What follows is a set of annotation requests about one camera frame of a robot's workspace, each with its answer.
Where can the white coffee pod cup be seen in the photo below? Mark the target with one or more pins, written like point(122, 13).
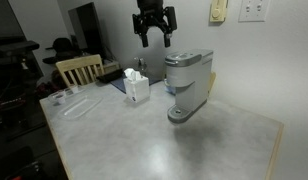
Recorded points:
point(74, 88)
point(61, 99)

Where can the clear plastic tray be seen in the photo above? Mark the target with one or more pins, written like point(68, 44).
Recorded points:
point(80, 107)

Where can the dark blue mat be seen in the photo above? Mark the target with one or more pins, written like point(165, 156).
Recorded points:
point(119, 83)

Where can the white wall outlet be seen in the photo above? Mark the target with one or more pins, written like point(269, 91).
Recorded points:
point(254, 10)

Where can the gray single-serve coffee maker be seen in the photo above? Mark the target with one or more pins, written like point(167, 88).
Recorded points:
point(189, 83)

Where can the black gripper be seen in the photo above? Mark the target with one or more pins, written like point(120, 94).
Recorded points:
point(150, 10)

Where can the light wooden chair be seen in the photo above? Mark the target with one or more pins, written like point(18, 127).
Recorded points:
point(81, 63)

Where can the beige box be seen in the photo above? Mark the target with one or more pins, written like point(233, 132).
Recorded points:
point(111, 66)

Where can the black furniture stand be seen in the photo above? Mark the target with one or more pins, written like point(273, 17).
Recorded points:
point(14, 66)

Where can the black bag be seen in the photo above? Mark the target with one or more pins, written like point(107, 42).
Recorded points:
point(64, 45)

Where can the tan wooden board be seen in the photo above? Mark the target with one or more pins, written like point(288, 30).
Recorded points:
point(212, 81)

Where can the white tissue box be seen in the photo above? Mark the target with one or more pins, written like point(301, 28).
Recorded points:
point(137, 88)

